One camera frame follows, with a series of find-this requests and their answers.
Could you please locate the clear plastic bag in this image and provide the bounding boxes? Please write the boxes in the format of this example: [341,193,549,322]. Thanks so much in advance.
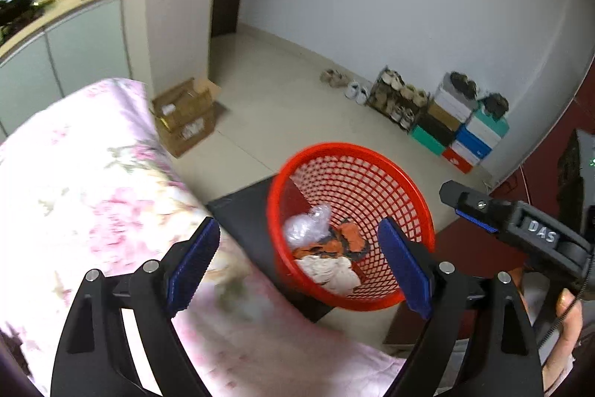
[283,205,333,246]

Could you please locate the row of assorted shoes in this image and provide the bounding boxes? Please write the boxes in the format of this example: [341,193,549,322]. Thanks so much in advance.
[374,69,429,129]

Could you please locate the white tissue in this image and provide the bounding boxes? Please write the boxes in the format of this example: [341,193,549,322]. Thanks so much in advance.
[295,255,362,295]

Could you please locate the black wok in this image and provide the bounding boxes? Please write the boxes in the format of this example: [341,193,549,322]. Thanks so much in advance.
[0,0,40,26]

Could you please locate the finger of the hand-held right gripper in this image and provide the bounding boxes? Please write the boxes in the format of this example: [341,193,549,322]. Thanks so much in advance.
[438,180,514,236]

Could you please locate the pink floral blanket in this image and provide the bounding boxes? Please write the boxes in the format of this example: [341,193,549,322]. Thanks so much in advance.
[0,77,410,397]

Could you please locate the stack of shoe boxes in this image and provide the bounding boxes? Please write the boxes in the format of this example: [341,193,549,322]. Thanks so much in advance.
[409,78,509,175]

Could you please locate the orange cloth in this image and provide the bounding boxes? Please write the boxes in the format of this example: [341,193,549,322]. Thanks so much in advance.
[294,218,370,263]

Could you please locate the open cardboard box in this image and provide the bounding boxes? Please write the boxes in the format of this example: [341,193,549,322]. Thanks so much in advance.
[151,77,223,130]

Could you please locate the person's right hand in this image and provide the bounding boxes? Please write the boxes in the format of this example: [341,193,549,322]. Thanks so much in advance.
[541,289,584,392]

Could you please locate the black coiled cable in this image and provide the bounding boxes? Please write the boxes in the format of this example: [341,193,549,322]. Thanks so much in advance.
[534,260,593,349]

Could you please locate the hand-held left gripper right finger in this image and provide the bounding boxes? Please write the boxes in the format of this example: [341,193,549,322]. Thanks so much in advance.
[377,218,544,397]

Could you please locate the kitchen counter with grey cabinets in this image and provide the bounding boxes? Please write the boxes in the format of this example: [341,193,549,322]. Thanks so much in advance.
[0,0,133,137]

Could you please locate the pair of dark sandals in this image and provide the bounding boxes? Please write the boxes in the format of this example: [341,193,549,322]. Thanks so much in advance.
[448,71,479,96]

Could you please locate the red plastic mesh basket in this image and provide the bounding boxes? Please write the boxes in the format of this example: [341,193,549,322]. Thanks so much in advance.
[266,142,437,311]

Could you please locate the pair of dark fuzzy slippers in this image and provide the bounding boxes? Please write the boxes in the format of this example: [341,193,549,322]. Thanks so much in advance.
[481,92,509,119]

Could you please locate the black metal shoe rack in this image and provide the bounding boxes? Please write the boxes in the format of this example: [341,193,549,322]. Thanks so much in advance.
[367,66,431,130]

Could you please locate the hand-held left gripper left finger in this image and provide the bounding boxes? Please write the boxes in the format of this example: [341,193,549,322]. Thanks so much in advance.
[50,217,221,397]

